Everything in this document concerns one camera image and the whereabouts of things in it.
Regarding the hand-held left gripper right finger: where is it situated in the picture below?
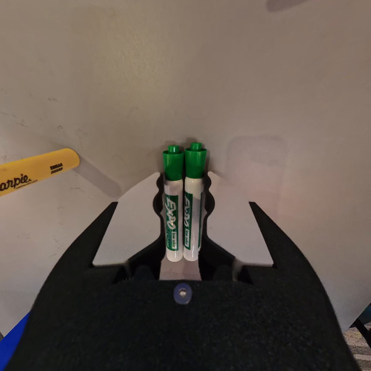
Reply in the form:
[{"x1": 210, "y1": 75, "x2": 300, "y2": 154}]
[{"x1": 199, "y1": 171, "x2": 275, "y2": 281}]

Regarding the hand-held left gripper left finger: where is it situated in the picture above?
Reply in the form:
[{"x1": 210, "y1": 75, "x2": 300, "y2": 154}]
[{"x1": 92, "y1": 172, "x2": 164, "y2": 280}]

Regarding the green dry erase marker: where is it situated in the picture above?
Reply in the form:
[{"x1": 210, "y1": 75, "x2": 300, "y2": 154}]
[
  {"x1": 183, "y1": 142, "x2": 209, "y2": 261},
  {"x1": 162, "y1": 144, "x2": 185, "y2": 262}
]

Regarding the yellow highlighter marker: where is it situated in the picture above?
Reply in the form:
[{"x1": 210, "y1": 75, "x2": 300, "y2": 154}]
[{"x1": 0, "y1": 148, "x2": 80, "y2": 197}]

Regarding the blue plastic bin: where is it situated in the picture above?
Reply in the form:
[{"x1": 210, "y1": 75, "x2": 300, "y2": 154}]
[{"x1": 0, "y1": 311, "x2": 31, "y2": 368}]

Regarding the grey desk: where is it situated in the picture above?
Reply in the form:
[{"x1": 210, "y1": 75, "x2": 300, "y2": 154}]
[{"x1": 0, "y1": 0, "x2": 371, "y2": 337}]

